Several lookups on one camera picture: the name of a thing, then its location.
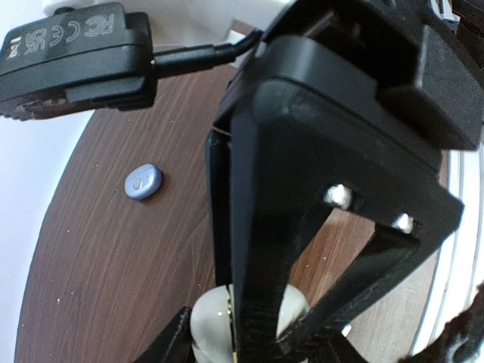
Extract black cable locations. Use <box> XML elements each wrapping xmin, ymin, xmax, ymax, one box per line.
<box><xmin>150</xmin><ymin>29</ymin><xmax>265</xmax><ymax>79</ymax></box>
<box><xmin>400</xmin><ymin>279</ymin><xmax>484</xmax><ymax>363</ymax></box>

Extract cream white charging case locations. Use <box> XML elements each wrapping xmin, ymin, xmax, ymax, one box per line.
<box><xmin>190</xmin><ymin>284</ymin><xmax>309</xmax><ymax>362</ymax></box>

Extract right black cable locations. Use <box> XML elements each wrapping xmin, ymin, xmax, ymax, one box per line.
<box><xmin>150</xmin><ymin>29</ymin><xmax>265</xmax><ymax>79</ymax></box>

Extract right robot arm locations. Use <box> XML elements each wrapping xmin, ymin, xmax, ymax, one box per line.
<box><xmin>123</xmin><ymin>1</ymin><xmax>483</xmax><ymax>362</ymax></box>

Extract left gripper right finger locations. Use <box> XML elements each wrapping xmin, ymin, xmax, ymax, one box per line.
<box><xmin>275</xmin><ymin>324</ymin><xmax>367</xmax><ymax>363</ymax></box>

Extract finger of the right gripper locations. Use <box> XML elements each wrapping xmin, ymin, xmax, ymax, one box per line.
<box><xmin>205</xmin><ymin>132</ymin><xmax>232</xmax><ymax>287</ymax></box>
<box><xmin>228</xmin><ymin>36</ymin><xmax>465</xmax><ymax>363</ymax></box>

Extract left black cable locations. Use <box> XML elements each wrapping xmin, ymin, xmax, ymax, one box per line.
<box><xmin>400</xmin><ymin>279</ymin><xmax>484</xmax><ymax>363</ymax></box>

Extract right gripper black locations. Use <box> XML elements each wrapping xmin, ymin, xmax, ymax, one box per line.
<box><xmin>215</xmin><ymin>1</ymin><xmax>483</xmax><ymax>150</ymax></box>

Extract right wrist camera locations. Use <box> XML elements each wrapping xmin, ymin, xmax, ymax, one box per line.
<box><xmin>1</xmin><ymin>2</ymin><xmax>157</xmax><ymax>121</ymax></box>

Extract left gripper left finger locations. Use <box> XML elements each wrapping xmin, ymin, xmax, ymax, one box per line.
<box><xmin>134</xmin><ymin>307</ymin><xmax>195</xmax><ymax>363</ymax></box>

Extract lavender earbud charging case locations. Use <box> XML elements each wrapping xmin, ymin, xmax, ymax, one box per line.
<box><xmin>124</xmin><ymin>163</ymin><xmax>163</xmax><ymax>200</ymax></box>

